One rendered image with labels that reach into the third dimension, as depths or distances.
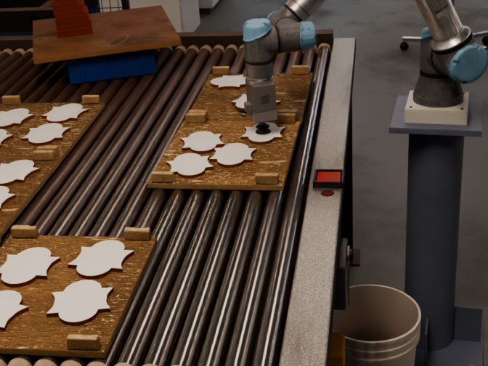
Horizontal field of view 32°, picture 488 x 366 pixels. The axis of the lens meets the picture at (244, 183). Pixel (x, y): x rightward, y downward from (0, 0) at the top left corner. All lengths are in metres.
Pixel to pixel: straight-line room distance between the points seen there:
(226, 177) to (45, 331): 0.70
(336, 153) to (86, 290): 0.86
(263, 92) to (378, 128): 2.52
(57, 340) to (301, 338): 0.46
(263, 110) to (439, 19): 0.54
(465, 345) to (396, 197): 1.14
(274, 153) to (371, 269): 1.32
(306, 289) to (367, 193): 2.35
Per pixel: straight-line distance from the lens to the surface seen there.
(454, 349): 3.05
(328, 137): 2.38
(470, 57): 2.43
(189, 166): 2.19
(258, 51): 2.24
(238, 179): 2.12
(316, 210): 2.00
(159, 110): 2.68
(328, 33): 3.21
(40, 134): 2.52
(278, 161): 2.20
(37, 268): 1.84
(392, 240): 3.67
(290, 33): 2.26
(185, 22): 6.25
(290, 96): 2.64
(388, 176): 4.21
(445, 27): 2.40
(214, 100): 2.64
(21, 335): 1.67
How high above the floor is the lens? 1.88
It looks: 27 degrees down
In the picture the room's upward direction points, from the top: 4 degrees counter-clockwise
